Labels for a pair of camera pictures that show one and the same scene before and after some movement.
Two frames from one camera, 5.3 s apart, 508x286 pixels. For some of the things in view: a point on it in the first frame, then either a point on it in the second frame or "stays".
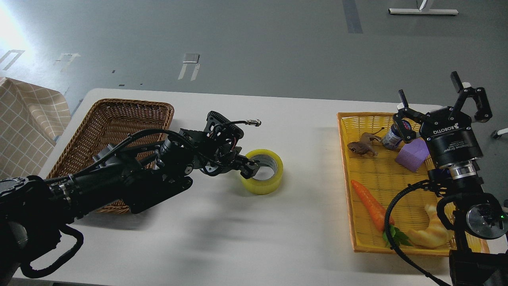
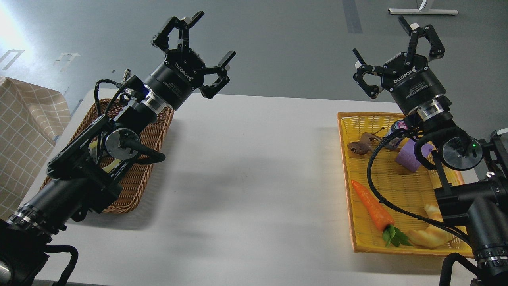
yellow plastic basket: [378, 161] stays
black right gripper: [451, 141] -> [407, 76]
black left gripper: [218, 145] -> [174, 81]
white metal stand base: [417, 11] stays
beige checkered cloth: [32, 118] stays
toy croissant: [435, 236] stays
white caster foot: [497, 134] stays
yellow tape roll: [267, 158] -> [92, 149]
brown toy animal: [363, 146] stays
